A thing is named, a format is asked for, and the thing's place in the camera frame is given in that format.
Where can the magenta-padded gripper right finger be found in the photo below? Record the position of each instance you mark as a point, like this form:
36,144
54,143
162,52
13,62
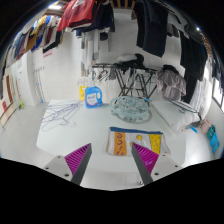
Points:
146,158

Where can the white towel with colourful print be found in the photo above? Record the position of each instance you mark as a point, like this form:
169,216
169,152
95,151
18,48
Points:
121,140

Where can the white and black clothes pile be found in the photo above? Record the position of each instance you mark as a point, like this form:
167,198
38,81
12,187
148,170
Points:
128,57

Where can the white pillow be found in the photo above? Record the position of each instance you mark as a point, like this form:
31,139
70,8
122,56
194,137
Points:
170,116

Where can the teal container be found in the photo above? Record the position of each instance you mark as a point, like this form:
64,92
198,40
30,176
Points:
211,132

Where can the blue detergent bottle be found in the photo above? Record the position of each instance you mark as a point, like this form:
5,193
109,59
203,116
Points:
93,98

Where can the yellow detergent bottle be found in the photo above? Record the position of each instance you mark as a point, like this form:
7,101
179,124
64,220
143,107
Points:
82,94

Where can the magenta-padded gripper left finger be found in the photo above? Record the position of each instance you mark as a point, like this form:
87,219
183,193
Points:
78,158

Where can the black folding drying rack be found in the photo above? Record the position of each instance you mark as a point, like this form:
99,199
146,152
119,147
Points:
117,71

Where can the round pale teal peg hanger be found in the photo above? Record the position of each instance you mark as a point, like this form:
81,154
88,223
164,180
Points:
128,116

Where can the pink bucket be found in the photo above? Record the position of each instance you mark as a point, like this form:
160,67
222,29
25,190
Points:
205,126

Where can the blue container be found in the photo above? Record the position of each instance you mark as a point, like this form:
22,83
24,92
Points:
215,144

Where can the row of hanging dark clothes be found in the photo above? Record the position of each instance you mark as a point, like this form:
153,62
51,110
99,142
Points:
155,26

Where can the window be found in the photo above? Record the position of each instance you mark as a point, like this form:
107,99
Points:
218,95

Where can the grey garment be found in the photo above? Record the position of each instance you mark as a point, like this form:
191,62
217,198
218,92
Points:
171,83

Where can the teal hoop hanger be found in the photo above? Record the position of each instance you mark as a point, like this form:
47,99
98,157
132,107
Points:
181,105

